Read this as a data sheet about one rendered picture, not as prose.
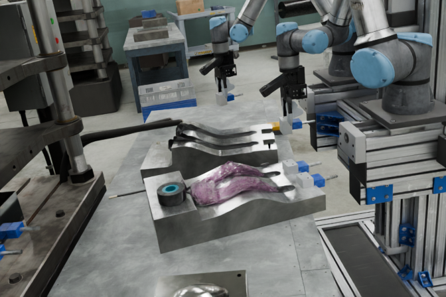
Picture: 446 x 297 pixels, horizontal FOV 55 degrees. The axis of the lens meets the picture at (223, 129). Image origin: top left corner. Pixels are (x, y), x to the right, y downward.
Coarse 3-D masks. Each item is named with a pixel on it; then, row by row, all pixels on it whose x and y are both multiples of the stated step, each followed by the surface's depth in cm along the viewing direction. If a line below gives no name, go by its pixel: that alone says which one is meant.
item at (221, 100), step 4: (220, 92) 201; (216, 96) 200; (220, 96) 197; (228, 96) 199; (232, 96) 200; (236, 96) 203; (216, 100) 201; (220, 100) 197; (224, 100) 198; (228, 100) 199; (232, 100) 200; (220, 104) 198; (224, 104) 199
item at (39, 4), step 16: (32, 0) 142; (32, 16) 144; (48, 16) 146; (48, 32) 146; (48, 48) 148; (48, 80) 152; (64, 80) 154; (64, 96) 155; (64, 112) 156; (80, 144) 163; (80, 160) 164; (80, 176) 164; (96, 176) 169
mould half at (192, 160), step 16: (208, 128) 173; (240, 128) 174; (256, 128) 171; (160, 144) 175; (176, 144) 153; (192, 144) 153; (224, 144) 161; (144, 160) 161; (160, 160) 159; (176, 160) 152; (192, 160) 152; (208, 160) 152; (224, 160) 152; (240, 160) 152; (256, 160) 152; (272, 160) 152; (144, 176) 155; (192, 176) 155
